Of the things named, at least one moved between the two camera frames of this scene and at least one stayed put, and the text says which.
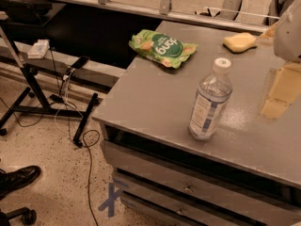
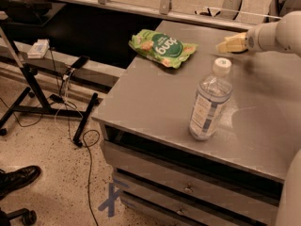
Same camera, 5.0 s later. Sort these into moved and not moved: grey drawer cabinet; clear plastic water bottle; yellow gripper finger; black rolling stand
Moved: yellow gripper finger
Not moved: grey drawer cabinet; black rolling stand; clear plastic water bottle
